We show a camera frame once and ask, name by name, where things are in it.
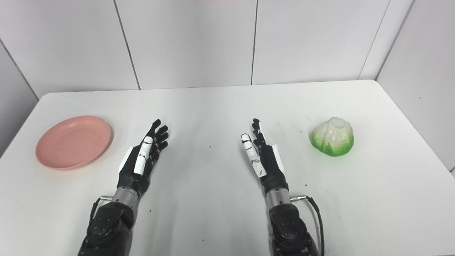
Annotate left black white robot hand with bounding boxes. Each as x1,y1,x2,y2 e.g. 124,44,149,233
117,119,169,195

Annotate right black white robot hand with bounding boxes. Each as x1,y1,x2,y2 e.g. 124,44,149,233
241,118,289,195

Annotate green white toy cabbage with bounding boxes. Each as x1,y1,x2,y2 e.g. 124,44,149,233
309,117,354,157

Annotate pink round plate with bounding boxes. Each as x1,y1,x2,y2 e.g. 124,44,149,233
36,116,112,170

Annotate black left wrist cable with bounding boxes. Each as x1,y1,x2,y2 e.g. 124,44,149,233
89,196,113,223

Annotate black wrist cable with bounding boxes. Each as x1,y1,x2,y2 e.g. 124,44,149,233
290,195,325,256
89,196,113,223

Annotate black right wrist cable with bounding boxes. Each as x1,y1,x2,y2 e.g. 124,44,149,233
290,195,325,256

